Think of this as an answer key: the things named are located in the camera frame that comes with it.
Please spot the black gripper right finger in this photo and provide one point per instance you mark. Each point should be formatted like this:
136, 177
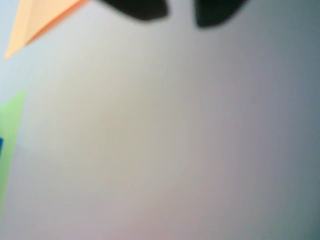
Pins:
217, 11

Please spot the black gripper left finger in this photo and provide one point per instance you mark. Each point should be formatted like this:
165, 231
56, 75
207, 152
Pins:
140, 8

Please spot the large blue cube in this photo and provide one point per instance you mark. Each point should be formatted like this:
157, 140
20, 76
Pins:
1, 146

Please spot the orange paper square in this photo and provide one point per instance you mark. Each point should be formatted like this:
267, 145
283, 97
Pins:
32, 22

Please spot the green paper square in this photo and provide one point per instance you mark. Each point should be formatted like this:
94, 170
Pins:
10, 130

